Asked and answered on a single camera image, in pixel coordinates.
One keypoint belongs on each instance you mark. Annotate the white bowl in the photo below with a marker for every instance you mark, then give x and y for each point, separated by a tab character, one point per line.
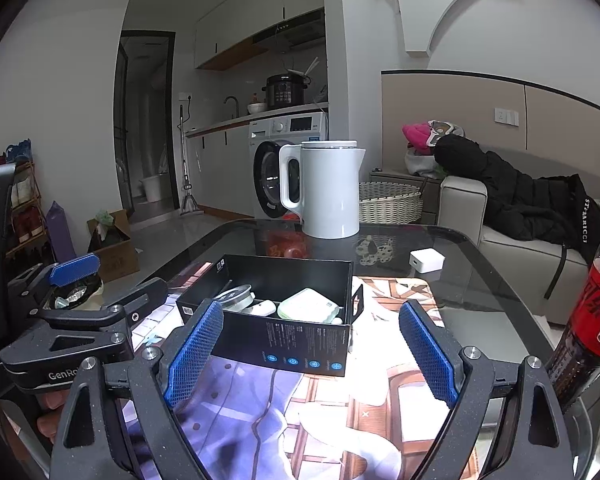
256	108

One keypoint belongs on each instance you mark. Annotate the wooden shoe rack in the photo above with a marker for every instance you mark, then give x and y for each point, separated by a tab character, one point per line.
27	210

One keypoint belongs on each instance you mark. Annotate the woven laundry basket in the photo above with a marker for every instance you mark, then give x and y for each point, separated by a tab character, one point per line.
390	205

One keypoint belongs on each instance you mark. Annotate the range hood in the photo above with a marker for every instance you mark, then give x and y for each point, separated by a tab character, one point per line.
292	35

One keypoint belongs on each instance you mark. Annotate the pink cloth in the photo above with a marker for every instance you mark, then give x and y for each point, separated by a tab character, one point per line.
416	135

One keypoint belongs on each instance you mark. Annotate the printed table mat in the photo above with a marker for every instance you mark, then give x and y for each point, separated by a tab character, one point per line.
290	420

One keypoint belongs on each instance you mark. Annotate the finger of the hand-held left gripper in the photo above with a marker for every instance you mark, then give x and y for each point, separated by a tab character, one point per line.
130	297
75	268

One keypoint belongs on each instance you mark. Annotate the white charger cube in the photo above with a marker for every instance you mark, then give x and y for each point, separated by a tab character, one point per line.
425	261

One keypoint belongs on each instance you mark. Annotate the mop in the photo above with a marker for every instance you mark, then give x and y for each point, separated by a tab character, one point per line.
186	180

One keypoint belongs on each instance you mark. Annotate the white tape roll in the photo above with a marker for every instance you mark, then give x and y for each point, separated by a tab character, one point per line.
235	296

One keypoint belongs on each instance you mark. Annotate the white and green case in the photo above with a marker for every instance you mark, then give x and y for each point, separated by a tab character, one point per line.
307	305

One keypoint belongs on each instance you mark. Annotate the kitchen faucet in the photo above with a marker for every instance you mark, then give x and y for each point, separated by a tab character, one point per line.
232	105

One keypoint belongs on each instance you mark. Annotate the white wall socket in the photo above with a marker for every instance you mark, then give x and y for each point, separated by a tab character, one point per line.
507	116

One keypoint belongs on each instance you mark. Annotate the black padded jacket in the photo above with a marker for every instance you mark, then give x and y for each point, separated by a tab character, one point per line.
510	195

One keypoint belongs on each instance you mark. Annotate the grey sofa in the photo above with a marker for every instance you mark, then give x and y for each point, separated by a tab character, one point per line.
510	270

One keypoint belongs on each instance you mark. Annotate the white electric kettle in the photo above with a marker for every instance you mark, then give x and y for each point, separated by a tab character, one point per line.
330	190

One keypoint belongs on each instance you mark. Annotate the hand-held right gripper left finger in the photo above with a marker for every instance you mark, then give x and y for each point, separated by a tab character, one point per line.
192	357

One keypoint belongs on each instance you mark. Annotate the white kitchen counter cabinet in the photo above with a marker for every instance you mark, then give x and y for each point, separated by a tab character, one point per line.
220	170

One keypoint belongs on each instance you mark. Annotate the white bucket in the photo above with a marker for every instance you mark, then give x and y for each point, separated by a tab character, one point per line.
154	189

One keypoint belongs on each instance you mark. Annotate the brown cardboard box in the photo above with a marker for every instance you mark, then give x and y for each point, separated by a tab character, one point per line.
117	255

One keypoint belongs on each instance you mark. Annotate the purple rolled mat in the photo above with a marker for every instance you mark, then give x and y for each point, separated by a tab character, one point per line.
60	235

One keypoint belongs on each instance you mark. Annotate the cola bottle with red label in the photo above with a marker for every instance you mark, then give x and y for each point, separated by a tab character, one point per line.
587	320

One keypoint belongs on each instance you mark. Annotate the black cardboard box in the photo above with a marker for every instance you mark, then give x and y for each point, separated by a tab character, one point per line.
300	345

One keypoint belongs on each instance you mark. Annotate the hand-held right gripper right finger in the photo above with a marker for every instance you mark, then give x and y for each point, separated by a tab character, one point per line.
430	355

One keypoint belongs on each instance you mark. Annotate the black pressure cooker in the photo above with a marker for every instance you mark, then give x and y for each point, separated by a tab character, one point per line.
285	91

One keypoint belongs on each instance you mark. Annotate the red carton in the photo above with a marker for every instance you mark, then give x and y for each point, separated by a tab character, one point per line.
282	247

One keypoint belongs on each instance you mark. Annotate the black bin with silver lining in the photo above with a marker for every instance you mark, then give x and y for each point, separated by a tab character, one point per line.
72	296

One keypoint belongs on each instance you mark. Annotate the white washing machine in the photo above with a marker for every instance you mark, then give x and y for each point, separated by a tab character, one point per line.
305	125

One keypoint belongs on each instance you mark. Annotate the person's left hand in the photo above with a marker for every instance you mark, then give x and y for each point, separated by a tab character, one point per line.
55	402

